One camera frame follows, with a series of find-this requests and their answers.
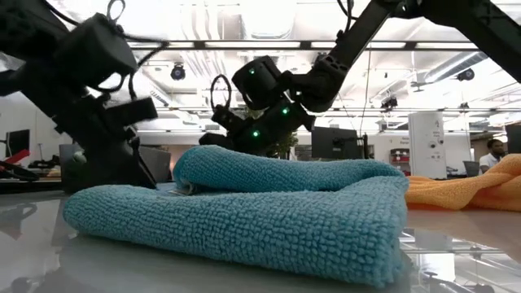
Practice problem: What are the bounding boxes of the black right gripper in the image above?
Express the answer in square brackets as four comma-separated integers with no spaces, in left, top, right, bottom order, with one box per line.
[199,124,265,156]

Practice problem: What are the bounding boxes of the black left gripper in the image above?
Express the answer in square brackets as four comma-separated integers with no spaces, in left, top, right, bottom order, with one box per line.
[24,81,159,190]

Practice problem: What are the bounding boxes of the orange microfiber towel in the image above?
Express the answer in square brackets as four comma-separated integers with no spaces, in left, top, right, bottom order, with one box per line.
[405,153,521,212]

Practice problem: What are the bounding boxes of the grey plastic bin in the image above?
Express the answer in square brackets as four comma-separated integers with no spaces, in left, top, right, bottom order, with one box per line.
[59,142,172,193]

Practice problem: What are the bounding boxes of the small potted green plant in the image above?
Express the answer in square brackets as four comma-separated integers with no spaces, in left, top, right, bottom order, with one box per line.
[243,106,299,160]

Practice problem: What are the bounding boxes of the black computer monitor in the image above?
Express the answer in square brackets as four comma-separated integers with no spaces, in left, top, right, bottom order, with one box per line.
[311,125,370,160]

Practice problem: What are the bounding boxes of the red machine part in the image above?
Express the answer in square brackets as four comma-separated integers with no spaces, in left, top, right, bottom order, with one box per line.
[0,148,32,166]

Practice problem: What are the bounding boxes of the red shelf bins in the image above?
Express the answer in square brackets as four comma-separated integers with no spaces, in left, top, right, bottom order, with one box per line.
[389,148,409,175]

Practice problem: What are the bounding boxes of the white pillar cabinet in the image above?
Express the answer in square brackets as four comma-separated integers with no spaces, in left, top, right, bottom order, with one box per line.
[408,112,448,179]

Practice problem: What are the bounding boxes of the person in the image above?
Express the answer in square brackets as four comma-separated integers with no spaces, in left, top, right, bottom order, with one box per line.
[479,138,508,175]

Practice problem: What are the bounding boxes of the dark monitor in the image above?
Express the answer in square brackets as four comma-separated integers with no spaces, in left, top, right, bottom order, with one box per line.
[506,124,521,155]

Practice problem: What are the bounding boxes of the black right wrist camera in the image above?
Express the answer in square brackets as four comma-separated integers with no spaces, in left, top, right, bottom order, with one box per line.
[209,103,246,133]

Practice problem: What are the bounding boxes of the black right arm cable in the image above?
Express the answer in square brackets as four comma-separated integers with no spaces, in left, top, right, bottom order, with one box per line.
[209,73,233,111]

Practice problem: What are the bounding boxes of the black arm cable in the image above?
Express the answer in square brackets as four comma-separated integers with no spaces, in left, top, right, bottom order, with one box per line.
[95,0,171,101]
[209,73,233,111]

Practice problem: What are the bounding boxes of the black wall monitor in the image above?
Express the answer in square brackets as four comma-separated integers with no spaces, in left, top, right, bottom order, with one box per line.
[6,129,32,158]

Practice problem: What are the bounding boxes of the black aluminium rig frame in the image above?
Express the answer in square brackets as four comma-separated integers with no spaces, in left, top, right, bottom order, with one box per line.
[129,39,481,52]

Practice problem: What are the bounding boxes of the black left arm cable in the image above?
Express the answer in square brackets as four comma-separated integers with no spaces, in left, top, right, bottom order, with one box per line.
[95,0,171,101]

